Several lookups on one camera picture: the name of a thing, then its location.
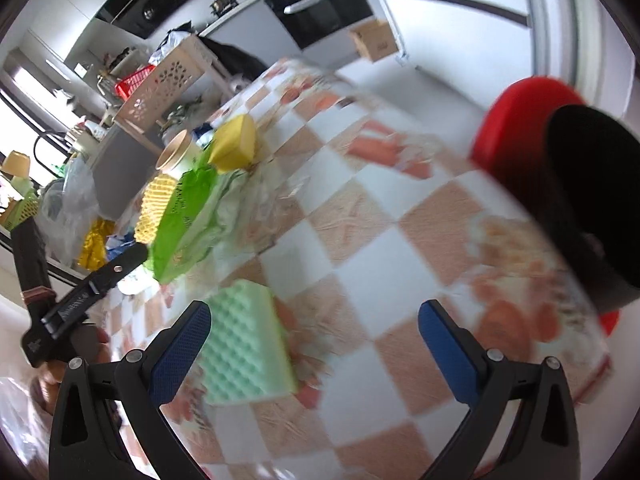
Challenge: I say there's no blue plastic wrapper bag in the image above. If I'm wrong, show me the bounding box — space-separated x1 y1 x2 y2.
105 232 136 261

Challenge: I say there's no yellow foam fruit net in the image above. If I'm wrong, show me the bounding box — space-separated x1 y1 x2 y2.
134 174 178 245

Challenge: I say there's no green snack bag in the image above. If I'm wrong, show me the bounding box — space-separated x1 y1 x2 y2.
150 165 248 285

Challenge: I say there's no green textured sponge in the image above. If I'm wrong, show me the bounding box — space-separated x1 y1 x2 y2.
196 280 298 405

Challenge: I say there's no paper cup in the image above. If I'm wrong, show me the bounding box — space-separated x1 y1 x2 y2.
155 129 203 180

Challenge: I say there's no yellow scouring sponge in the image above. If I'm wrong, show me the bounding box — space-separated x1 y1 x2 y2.
206 114 257 174

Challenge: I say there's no black trash bin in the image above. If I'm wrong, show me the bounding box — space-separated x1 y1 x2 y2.
528 105 639 313

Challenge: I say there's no person's left hand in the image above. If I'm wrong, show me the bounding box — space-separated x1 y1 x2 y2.
29 324 112 416

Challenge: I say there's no gold foil bag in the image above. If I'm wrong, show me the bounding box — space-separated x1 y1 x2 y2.
78 218 115 272

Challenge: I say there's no clear plastic bag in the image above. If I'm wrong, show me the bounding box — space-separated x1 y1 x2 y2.
36 157 106 267

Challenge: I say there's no black faucet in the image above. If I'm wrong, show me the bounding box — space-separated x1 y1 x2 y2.
32 130 73 166

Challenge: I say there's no red plastic basket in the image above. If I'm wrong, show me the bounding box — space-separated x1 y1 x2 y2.
115 64 155 101

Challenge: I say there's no floral checkered tablecloth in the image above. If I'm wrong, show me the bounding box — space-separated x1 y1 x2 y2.
104 58 610 479

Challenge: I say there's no beige plastic shelf rack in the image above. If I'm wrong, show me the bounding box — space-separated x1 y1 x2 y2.
114 35 234 155

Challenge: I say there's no red plastic stool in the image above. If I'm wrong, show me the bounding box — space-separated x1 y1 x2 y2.
470 76 622 338

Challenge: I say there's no black jacket on rack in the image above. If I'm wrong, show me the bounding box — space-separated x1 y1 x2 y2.
200 37 267 81

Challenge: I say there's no steel pot on stove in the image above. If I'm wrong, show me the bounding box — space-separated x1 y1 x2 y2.
210 0 239 18

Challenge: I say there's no black built-in oven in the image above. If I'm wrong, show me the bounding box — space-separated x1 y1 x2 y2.
266 0 373 49

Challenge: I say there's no cardboard box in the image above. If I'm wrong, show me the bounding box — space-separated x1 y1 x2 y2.
348 20 399 63

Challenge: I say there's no white refrigerator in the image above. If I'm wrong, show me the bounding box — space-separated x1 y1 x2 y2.
384 0 534 108

